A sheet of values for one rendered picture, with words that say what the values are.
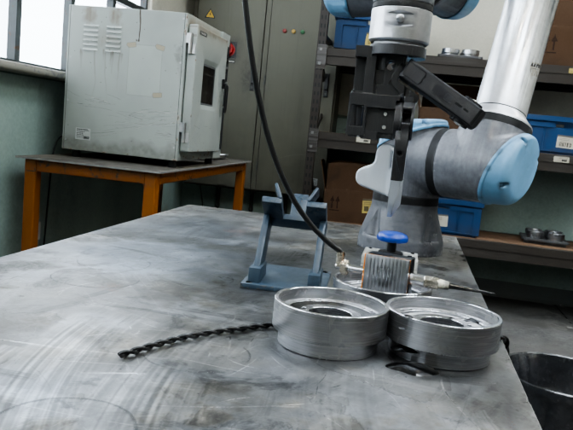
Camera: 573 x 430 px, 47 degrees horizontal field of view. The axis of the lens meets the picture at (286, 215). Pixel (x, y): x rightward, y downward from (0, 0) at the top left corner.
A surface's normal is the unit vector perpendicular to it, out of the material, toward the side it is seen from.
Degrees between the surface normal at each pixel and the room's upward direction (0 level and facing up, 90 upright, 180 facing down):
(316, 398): 0
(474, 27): 90
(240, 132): 90
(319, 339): 90
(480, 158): 76
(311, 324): 90
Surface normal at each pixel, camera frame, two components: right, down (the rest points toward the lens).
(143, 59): -0.18, 0.11
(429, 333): -0.42, 0.07
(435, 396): 0.10, -0.99
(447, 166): -0.63, 0.12
